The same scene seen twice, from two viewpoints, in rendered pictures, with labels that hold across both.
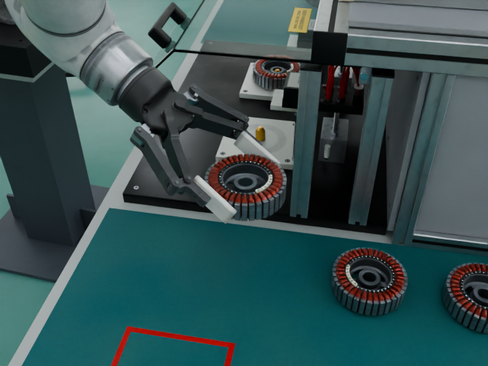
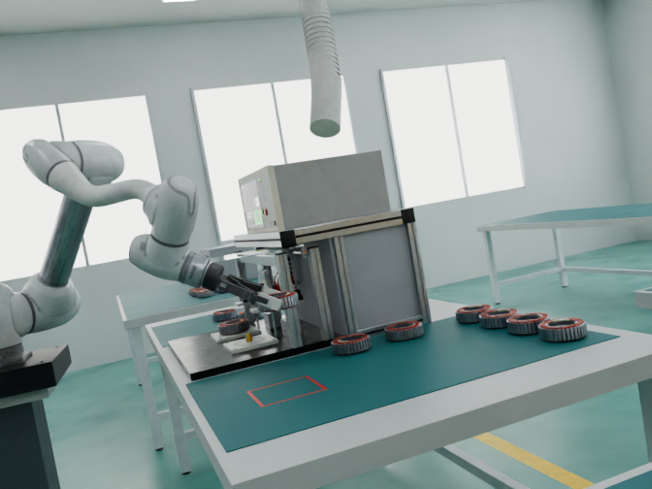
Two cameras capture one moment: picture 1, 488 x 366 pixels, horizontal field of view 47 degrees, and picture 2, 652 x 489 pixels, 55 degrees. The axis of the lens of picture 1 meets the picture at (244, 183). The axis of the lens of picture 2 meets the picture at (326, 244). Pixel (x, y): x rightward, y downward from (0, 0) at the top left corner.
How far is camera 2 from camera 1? 1.22 m
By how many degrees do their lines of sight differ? 45
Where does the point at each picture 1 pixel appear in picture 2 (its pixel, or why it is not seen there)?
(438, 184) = (357, 297)
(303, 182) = (294, 323)
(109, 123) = not seen: outside the picture
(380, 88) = (313, 255)
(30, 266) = not seen: outside the picture
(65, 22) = (183, 235)
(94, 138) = not seen: outside the picture
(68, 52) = (177, 258)
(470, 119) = (356, 257)
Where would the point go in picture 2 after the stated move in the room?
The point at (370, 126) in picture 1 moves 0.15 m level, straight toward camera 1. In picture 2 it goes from (316, 275) to (330, 278)
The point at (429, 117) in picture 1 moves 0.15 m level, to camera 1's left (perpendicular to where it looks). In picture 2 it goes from (340, 259) to (296, 269)
